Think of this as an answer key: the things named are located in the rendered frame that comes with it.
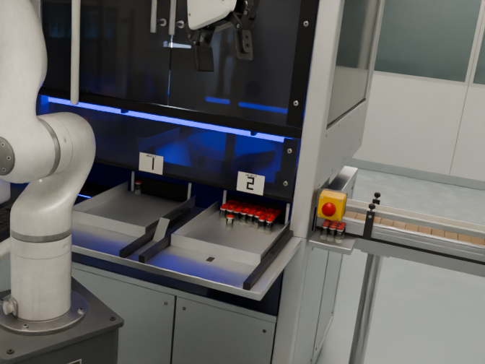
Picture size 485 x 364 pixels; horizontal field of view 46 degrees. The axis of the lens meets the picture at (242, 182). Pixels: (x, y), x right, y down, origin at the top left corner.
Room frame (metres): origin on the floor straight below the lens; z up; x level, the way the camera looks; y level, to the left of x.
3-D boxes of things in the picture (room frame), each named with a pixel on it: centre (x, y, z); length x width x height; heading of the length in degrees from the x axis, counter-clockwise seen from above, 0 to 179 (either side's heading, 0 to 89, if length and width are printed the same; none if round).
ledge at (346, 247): (1.65, -0.30, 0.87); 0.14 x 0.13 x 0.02; 162
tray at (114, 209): (1.68, 0.33, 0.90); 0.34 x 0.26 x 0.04; 162
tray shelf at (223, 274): (1.56, 0.19, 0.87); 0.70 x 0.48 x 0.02; 72
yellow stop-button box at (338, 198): (1.61, -0.27, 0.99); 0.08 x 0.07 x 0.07; 162
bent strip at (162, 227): (1.44, 0.23, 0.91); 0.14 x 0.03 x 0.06; 162
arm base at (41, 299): (1.08, 0.40, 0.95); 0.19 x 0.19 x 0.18
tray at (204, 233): (1.58, 0.00, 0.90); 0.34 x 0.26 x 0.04; 162
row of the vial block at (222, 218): (1.66, -0.02, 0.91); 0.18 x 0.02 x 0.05; 72
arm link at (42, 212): (1.11, 0.39, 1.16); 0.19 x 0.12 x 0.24; 158
